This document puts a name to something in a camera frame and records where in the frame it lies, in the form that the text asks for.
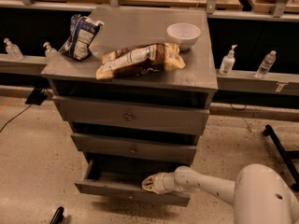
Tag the clear sanitizer bottle far left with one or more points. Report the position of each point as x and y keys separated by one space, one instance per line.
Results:
x=13 y=50

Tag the grey drawer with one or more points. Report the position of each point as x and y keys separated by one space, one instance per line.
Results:
x=132 y=148
x=160 y=118
x=121 y=178

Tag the grey drawer cabinet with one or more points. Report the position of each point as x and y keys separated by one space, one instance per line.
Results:
x=191 y=87

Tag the black floor box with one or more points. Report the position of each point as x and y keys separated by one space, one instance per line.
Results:
x=36 y=97

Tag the clear sanitizer bottle near cabinet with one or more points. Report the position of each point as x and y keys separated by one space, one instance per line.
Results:
x=49 y=50

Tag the grey middle drawer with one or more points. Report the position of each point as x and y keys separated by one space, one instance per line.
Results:
x=132 y=148

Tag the white bowl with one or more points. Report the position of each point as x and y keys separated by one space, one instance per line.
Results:
x=183 y=34

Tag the grey bottom drawer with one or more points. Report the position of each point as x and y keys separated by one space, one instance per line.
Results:
x=121 y=178

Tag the grey top drawer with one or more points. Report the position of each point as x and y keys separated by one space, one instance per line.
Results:
x=160 y=118

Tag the black stand leg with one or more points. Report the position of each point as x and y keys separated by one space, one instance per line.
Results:
x=287 y=156

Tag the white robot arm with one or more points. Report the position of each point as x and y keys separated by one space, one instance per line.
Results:
x=259 y=195

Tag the blue white snack bag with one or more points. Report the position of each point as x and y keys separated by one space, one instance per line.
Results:
x=82 y=32

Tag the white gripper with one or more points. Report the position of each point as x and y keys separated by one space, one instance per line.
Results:
x=161 y=183

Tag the clear water bottle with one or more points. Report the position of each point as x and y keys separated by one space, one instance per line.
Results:
x=266 y=64

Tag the black object bottom edge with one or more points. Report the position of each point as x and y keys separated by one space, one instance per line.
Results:
x=58 y=216

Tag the brown yellow chip bag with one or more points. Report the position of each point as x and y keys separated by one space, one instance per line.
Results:
x=139 y=60

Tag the white pump bottle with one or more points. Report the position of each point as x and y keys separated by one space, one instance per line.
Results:
x=228 y=62

